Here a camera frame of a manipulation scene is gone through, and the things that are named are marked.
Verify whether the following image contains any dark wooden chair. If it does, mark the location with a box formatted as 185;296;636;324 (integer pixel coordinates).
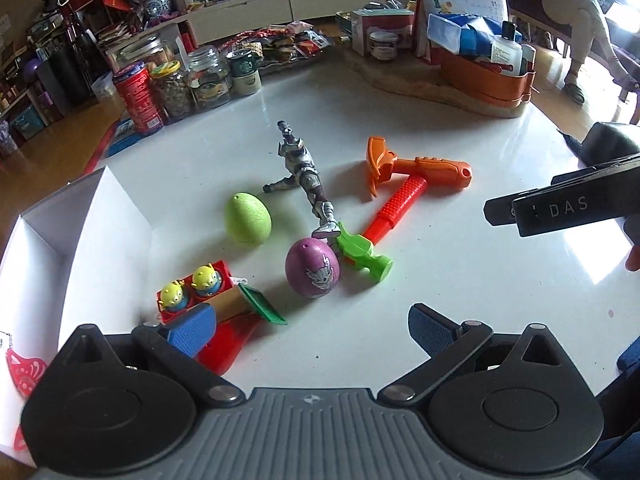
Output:
505;0;573;58

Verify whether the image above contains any teal box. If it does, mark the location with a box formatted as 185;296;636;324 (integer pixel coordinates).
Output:
10;107;43;141

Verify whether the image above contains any red strip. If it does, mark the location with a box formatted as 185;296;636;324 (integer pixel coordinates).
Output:
82;122;123;173

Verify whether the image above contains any green toy egg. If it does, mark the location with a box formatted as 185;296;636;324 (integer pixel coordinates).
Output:
226;192;273;246

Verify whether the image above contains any pink box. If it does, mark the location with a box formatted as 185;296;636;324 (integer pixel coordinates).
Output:
350;7;416;57

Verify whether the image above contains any green tin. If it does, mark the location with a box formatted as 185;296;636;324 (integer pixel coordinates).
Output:
335;9;366;36

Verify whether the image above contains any beige wooden slab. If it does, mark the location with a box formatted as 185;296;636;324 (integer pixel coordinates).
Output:
340;35;533;120

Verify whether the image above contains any green red toy hammer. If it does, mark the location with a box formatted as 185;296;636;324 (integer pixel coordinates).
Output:
335;174;430;286

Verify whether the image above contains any pile of snack packets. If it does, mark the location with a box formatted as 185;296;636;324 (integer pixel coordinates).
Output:
220;22;333;73

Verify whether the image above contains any blue cloth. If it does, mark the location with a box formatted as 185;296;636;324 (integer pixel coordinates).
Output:
617;345;640;376

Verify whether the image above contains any blue white plastic bag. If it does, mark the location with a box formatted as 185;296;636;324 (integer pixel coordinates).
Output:
429;12;501;56

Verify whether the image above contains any purple toy egg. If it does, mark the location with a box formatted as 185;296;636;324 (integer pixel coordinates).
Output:
285;237;342;301

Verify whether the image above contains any orange basket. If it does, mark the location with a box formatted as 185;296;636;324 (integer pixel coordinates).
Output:
429;42;536;108

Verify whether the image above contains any small glass jar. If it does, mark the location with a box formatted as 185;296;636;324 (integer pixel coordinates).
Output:
368;31;400;61

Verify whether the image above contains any black cylinder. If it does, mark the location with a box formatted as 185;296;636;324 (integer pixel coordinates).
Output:
37;45;93;118

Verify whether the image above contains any green white cup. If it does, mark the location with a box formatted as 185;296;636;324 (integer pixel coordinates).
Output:
226;49;262;96

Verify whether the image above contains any red tin can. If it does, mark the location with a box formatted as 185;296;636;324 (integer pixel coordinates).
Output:
112;61;166;136

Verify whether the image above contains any red butterfly cutout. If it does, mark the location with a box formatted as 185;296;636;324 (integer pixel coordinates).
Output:
5;347;48;453

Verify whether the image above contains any silver action figure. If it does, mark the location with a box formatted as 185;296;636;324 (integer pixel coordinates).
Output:
262;120;342;241

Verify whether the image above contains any glass jar with nuts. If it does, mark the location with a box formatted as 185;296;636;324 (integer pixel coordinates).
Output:
149;60;195;122

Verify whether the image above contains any clear glass jar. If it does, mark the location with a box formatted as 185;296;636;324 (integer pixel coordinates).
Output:
187;45;233;111

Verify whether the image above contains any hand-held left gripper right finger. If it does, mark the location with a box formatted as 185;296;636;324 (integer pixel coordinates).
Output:
377;302;582;406

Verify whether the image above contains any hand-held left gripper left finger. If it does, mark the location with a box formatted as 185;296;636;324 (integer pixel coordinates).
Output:
50;304;247;407

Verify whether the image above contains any wooden block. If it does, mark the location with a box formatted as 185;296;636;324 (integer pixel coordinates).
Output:
212;280;256;323

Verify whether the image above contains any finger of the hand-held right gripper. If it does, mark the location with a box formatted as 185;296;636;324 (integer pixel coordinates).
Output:
484;187;551;228
512;172;640;237

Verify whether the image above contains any grey bottle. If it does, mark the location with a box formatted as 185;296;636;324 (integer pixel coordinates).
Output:
517;42;537;78

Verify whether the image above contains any white bottle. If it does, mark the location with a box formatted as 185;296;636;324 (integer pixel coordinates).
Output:
490;21;523;77

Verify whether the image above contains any blue packet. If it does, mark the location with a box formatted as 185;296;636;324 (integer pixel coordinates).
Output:
105;115;146;158

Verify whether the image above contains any red alien toy cart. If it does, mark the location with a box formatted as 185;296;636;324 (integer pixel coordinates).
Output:
156;260;236;326

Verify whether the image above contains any desk calendar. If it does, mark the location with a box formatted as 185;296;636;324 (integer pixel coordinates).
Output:
415;0;510;63

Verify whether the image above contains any orange toy hammer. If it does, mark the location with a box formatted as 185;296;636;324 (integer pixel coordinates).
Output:
366;136;473;198

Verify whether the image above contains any white cabinet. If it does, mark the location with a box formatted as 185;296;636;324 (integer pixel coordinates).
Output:
185;0;388;48

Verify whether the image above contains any red toy with green base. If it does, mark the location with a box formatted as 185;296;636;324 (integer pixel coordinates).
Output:
192;282;289;377

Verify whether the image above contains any white cardboard box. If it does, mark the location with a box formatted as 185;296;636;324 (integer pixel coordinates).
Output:
0;166;153;466

